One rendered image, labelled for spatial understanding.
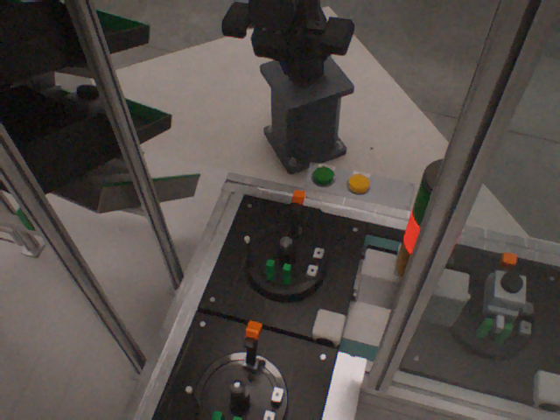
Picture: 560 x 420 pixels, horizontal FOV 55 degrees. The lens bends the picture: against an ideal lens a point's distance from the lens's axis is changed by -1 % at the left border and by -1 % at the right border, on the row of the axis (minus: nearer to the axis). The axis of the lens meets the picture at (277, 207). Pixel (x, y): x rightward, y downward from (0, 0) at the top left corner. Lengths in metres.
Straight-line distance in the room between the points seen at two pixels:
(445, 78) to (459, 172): 2.41
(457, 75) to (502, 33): 2.52
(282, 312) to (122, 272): 0.36
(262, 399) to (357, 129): 0.70
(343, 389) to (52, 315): 0.56
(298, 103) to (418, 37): 2.03
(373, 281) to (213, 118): 0.79
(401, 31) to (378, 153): 1.87
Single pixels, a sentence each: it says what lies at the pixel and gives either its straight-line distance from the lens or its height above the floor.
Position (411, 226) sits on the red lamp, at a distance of 0.54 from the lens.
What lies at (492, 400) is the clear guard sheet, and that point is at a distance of 0.86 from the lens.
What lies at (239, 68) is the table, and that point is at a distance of 1.46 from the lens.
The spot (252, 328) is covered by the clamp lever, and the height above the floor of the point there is 1.07.
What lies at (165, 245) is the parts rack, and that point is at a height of 1.03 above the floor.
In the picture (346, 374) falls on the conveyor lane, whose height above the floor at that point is 0.95.
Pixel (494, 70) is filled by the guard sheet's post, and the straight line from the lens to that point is 0.36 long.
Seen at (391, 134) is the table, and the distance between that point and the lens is 1.30.
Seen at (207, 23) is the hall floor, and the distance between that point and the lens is 3.13.
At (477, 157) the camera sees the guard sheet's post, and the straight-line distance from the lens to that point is 0.41.
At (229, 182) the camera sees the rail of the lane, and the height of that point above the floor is 0.95.
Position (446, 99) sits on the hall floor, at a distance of 2.72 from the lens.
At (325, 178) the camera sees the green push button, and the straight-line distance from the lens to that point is 1.05.
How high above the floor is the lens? 1.79
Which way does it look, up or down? 54 degrees down
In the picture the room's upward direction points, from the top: 2 degrees counter-clockwise
